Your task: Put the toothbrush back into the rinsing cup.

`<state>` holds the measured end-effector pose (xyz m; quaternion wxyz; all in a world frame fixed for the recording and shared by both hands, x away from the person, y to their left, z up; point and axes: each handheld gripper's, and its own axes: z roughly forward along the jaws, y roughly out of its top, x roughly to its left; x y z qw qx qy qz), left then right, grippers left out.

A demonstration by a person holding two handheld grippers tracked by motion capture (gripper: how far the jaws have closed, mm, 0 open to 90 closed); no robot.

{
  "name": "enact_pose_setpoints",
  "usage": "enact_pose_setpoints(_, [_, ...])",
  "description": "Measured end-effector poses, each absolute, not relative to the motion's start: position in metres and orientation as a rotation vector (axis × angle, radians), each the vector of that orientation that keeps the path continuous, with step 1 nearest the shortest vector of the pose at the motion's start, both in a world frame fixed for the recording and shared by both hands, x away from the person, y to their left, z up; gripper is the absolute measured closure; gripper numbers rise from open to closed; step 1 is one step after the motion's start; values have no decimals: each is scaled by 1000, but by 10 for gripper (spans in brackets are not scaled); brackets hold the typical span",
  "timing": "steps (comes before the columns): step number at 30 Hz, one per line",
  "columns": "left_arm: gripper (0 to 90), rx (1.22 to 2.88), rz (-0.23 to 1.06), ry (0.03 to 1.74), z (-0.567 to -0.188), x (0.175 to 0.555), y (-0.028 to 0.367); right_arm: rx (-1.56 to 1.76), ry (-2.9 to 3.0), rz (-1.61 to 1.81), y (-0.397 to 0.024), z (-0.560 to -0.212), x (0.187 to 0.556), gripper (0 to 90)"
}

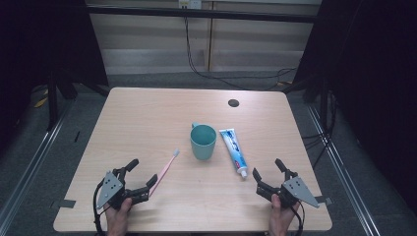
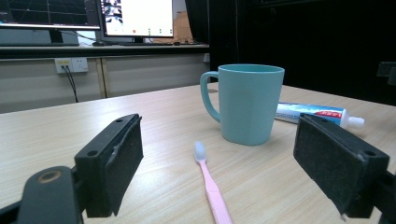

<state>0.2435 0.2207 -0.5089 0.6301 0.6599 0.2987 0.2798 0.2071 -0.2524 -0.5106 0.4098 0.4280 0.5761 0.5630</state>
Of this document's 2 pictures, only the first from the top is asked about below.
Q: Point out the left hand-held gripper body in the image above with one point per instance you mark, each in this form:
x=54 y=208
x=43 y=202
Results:
x=110 y=189

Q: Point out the black curtain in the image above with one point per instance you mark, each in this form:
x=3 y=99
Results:
x=370 y=82
x=39 y=49

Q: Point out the white and blue toothpaste tube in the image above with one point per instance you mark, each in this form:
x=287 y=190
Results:
x=234 y=150

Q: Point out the grey tape strip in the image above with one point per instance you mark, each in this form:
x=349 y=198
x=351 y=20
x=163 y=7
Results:
x=64 y=203
x=324 y=199

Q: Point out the black metal stand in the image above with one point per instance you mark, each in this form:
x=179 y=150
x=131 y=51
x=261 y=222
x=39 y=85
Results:
x=52 y=101

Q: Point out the person's right hand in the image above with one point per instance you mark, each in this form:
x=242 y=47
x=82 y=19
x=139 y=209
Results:
x=280 y=218

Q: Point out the small black floor tape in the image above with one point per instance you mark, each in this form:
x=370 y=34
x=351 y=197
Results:
x=77 y=136

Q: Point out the pink toothbrush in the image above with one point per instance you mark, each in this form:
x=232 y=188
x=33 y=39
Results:
x=164 y=171

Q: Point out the person's left hand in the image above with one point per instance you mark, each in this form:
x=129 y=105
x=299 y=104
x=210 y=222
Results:
x=117 y=218

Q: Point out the white wall socket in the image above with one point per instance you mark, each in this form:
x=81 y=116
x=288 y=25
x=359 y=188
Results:
x=190 y=4

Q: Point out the dark round table grommet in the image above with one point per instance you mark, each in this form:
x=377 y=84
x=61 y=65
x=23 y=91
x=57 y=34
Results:
x=233 y=103

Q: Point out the black horizontal bar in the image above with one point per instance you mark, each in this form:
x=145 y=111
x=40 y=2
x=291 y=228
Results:
x=203 y=13

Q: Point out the yellow floor tape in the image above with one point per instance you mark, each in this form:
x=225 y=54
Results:
x=40 y=102

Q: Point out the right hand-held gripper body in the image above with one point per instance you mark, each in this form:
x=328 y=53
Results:
x=296 y=191

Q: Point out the metal floor rail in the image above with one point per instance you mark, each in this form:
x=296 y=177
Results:
x=344 y=167
x=36 y=154

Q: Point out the teal cup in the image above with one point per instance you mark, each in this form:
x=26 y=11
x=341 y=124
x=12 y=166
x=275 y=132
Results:
x=203 y=141

